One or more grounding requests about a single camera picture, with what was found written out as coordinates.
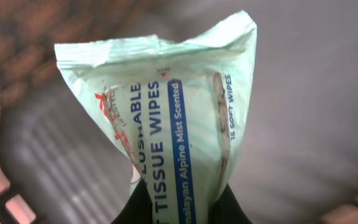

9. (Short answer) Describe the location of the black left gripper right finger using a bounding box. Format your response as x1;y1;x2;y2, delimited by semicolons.
208;184;252;224

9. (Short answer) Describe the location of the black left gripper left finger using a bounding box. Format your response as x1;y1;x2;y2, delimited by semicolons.
111;179;153;224

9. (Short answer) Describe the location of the mint tissue wipes pack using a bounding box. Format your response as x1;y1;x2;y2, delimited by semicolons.
54;11;257;223

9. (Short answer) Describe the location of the grey plastic basket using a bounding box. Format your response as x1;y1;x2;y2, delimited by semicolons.
0;0;358;223

